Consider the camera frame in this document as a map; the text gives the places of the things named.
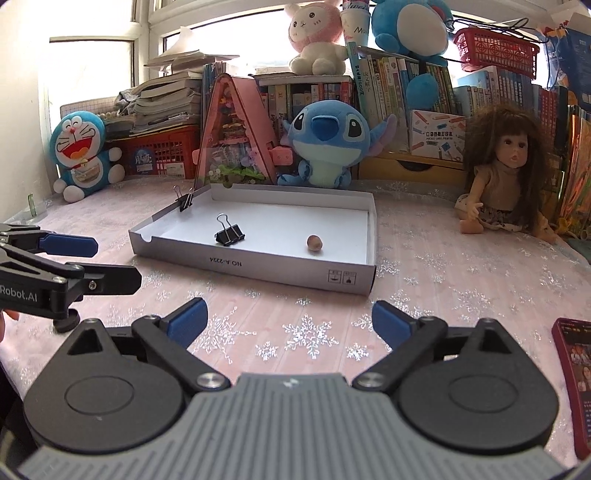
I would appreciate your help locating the row of colourful books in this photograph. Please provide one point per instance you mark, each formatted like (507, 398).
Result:
(383, 87)

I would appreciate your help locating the row of thin blue books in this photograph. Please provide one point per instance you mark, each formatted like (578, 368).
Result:
(212, 92)

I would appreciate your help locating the stack of grey books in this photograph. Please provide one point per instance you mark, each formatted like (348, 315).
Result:
(161, 92)

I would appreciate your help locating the black binder clip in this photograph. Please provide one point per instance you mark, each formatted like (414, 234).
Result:
(231, 234)
(186, 203)

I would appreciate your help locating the shiny foil wrapping sheets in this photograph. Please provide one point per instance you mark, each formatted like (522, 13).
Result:
(577, 175)

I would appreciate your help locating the blue paper bag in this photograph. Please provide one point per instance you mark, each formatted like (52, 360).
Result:
(572, 60)

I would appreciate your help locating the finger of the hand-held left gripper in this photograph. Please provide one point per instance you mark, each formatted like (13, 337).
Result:
(69, 245)
(111, 279)

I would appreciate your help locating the person's left hand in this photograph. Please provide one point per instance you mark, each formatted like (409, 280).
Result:
(8, 316)

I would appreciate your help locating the white cardboard tray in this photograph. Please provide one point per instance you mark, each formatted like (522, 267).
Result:
(286, 221)

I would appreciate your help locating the white printed carton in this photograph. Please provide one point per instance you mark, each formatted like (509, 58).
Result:
(436, 134)

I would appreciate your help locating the blue alien plush toy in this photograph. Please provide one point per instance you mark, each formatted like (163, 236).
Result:
(323, 138)

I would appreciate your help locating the white window frame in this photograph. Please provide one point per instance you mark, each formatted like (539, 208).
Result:
(157, 27)

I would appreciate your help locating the pink snowflake tablecloth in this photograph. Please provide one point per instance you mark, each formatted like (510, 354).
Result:
(277, 323)

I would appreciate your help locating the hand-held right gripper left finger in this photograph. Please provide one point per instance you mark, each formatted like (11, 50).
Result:
(189, 319)

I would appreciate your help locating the brown hazelnut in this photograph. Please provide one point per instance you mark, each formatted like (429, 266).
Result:
(315, 243)

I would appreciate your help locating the red smartphone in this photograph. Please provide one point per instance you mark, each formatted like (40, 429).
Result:
(575, 392)

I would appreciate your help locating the blue robot cat plush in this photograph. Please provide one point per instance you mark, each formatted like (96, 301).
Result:
(78, 138)

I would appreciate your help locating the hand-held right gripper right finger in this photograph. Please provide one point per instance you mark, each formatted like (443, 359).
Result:
(390, 324)

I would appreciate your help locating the brown-haired doll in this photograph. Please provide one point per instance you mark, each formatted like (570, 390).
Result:
(501, 184)

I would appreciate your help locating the pink bunny plush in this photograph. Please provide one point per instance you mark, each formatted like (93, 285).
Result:
(314, 50)

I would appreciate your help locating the red plastic basket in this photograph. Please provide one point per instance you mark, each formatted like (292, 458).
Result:
(494, 50)

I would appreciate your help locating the big blue plush toy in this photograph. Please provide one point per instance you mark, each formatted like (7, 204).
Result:
(406, 27)

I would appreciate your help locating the wooden drawer box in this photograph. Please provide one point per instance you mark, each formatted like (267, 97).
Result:
(415, 173)

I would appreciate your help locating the red plastic crate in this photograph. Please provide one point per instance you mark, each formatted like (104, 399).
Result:
(161, 152)

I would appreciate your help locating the pink triangular miniature house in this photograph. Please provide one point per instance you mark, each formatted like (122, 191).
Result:
(231, 115)

